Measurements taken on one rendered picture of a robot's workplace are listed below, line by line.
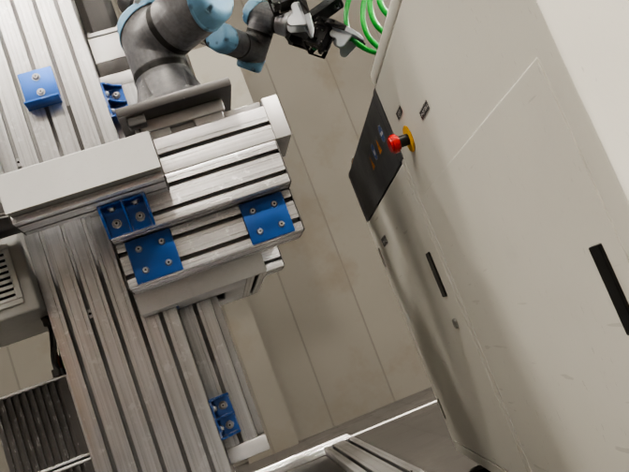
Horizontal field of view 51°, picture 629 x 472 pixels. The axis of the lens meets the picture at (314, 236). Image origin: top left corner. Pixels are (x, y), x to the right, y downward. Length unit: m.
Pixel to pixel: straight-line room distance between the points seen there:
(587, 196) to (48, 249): 1.10
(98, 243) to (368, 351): 2.83
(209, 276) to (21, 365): 2.88
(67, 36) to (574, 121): 1.23
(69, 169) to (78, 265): 0.33
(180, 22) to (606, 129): 0.89
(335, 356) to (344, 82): 1.78
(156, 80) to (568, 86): 0.88
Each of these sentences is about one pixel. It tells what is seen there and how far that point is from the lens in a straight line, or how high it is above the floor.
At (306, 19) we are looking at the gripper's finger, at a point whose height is 1.24.
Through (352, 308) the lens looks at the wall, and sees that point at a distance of 4.11.
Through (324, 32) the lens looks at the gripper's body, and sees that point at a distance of 1.84.
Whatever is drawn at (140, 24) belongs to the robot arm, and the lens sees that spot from 1.42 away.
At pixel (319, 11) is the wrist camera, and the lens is 1.88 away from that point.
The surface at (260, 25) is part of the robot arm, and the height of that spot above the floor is 1.37.
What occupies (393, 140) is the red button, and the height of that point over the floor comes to 0.80.
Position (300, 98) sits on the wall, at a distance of 4.41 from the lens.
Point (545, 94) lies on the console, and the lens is 0.74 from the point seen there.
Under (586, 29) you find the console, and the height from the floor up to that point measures 0.70.
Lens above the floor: 0.51
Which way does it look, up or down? 8 degrees up
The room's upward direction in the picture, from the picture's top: 21 degrees counter-clockwise
